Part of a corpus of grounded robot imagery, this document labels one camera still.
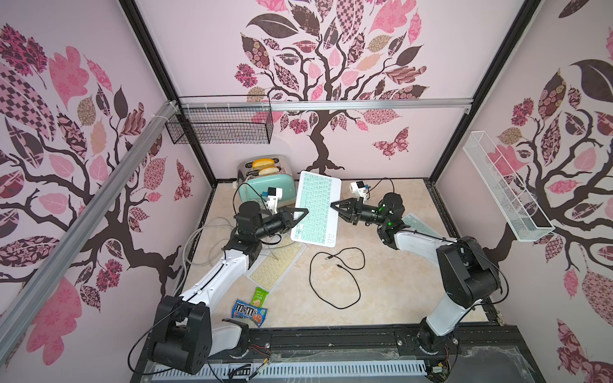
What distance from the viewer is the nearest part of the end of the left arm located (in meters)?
0.67

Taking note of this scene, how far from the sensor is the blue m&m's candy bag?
0.79 meters

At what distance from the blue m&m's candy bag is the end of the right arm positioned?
0.43 metres

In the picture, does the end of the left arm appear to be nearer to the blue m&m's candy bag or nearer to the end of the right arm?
the end of the right arm

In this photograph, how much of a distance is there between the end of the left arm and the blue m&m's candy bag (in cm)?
30

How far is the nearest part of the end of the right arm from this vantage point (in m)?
0.74
